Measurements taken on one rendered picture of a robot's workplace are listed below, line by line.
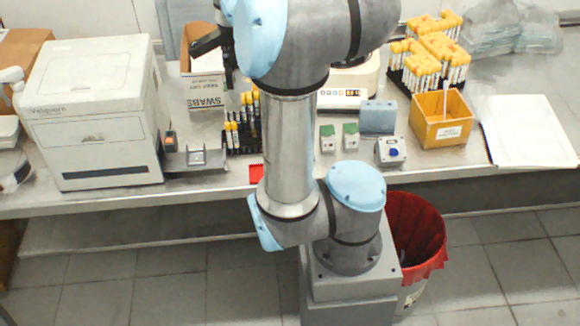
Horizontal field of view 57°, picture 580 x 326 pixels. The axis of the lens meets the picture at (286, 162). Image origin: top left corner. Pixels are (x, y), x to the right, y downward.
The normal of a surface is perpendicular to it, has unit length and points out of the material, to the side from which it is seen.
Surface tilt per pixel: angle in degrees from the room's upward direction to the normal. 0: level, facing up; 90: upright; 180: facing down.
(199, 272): 0
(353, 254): 75
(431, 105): 90
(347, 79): 90
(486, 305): 0
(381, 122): 90
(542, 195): 0
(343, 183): 9
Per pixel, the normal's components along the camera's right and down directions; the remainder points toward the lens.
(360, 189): 0.13, -0.70
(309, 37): 0.29, 0.51
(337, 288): 0.09, 0.70
